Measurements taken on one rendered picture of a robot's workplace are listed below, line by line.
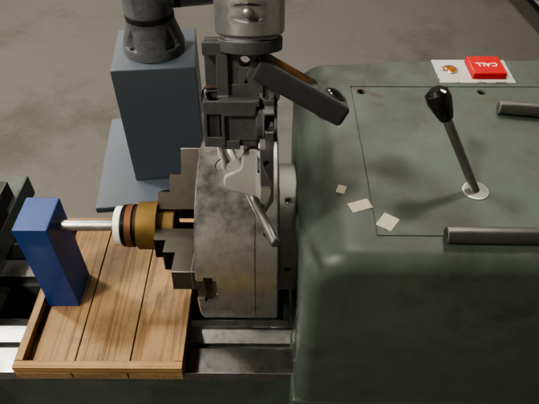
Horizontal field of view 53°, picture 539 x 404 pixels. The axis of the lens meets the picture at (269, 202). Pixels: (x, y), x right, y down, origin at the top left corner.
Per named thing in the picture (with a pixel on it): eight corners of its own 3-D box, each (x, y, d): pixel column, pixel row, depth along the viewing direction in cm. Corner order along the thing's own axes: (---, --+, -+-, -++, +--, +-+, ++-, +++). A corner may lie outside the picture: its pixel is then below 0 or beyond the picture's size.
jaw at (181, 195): (224, 206, 96) (224, 139, 95) (222, 210, 91) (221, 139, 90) (163, 206, 96) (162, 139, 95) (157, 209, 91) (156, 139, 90)
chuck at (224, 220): (260, 209, 116) (257, 97, 92) (257, 348, 97) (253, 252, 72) (218, 209, 116) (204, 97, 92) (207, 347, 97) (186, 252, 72)
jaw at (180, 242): (221, 225, 90) (215, 276, 81) (223, 248, 93) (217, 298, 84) (156, 225, 90) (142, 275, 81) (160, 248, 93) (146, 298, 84)
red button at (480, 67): (495, 65, 100) (498, 55, 99) (504, 82, 96) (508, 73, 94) (463, 65, 100) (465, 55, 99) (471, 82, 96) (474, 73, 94)
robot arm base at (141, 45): (127, 34, 138) (119, -3, 131) (185, 31, 139) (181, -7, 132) (121, 65, 128) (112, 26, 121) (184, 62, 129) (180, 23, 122)
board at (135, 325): (202, 230, 122) (200, 218, 119) (184, 379, 97) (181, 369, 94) (70, 229, 122) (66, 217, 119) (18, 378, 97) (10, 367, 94)
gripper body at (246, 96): (212, 131, 67) (207, 30, 61) (281, 131, 67) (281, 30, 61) (204, 153, 60) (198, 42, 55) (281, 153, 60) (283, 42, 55)
